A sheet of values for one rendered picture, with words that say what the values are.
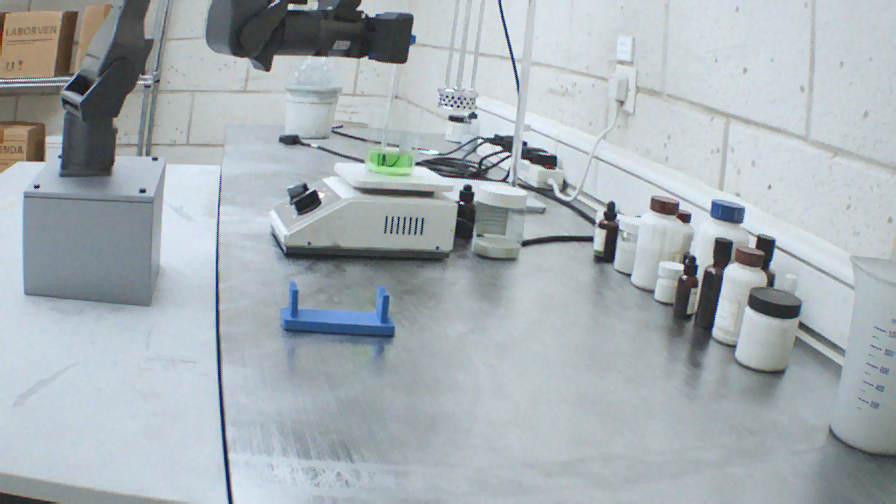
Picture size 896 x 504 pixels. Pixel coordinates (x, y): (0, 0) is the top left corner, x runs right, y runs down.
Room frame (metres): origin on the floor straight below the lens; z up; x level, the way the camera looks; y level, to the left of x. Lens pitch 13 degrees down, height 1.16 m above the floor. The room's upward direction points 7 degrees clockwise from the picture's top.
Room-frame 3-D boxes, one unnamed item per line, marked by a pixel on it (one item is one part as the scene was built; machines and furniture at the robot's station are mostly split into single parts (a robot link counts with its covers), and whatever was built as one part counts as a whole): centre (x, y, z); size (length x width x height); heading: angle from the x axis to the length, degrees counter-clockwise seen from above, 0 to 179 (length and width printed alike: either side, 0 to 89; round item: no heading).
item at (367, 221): (1.08, 0.10, 0.94); 0.22 x 0.13 x 0.08; 111
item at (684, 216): (1.13, -0.30, 0.94); 0.05 x 0.05 x 0.09
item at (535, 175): (1.87, -0.11, 0.92); 0.40 x 0.06 x 0.04; 16
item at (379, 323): (0.77, 0.09, 0.92); 0.10 x 0.03 x 0.04; 106
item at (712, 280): (0.91, -0.30, 0.95); 0.04 x 0.04 x 0.10
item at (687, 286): (0.93, -0.27, 0.94); 0.03 x 0.03 x 0.07
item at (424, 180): (1.09, 0.08, 0.98); 0.12 x 0.12 x 0.01; 21
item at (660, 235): (1.05, -0.25, 0.95); 0.06 x 0.06 x 0.11
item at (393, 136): (1.07, 0.08, 1.03); 0.07 x 0.06 x 0.08; 13
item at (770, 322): (0.78, -0.33, 0.94); 0.07 x 0.07 x 0.07
